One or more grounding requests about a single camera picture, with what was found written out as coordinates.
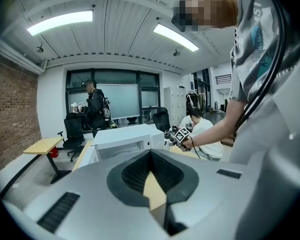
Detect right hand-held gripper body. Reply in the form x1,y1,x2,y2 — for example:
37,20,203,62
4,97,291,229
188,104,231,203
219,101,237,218
167,126,192,147

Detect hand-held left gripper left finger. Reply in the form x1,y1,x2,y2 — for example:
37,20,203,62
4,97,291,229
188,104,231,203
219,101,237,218
23,149,176,240

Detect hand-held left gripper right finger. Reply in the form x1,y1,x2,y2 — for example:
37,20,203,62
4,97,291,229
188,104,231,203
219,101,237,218
151,149,246,240

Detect white microwave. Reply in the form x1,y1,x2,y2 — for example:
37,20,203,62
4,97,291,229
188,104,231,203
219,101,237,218
84,123,166,165

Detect person's right forearm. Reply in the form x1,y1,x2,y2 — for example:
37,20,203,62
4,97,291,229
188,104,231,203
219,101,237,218
189,100,250,147

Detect person's right hand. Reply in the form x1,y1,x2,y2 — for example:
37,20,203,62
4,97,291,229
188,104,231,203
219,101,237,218
180,136,195,152

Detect black mesh office chair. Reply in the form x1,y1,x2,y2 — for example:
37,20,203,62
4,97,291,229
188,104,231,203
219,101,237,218
152,107,171,134

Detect white lockers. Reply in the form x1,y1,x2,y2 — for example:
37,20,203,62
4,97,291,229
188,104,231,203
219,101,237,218
163,85,187,129

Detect clothes rack with coats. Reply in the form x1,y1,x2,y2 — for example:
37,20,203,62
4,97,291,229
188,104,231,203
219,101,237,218
185,90,206,115

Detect red box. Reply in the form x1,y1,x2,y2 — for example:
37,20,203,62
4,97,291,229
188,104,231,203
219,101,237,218
48,146,60,158

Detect black balcony railing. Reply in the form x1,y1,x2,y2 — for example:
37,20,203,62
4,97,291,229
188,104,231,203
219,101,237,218
214,74,233,86

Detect small wooden table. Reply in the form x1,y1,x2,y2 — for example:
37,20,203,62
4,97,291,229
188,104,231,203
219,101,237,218
22,136,72,185

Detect black framed window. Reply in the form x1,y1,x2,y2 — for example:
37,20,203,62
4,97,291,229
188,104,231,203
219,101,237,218
65,68,161,132

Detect long ceiling light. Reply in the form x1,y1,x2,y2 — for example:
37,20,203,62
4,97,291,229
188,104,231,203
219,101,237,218
26,10,94,37
153,23,200,52

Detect person's torso in grey shirt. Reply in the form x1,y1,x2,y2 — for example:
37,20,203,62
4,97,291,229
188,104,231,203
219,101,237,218
228,0,300,240

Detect person's head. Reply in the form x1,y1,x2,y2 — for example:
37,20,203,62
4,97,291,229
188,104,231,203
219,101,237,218
171,0,239,34

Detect black head-mounted camera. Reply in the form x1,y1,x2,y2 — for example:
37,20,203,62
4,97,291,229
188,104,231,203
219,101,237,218
171,15,188,33

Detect black cable on torso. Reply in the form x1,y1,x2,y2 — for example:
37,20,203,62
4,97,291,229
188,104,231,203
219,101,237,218
236,0,289,135

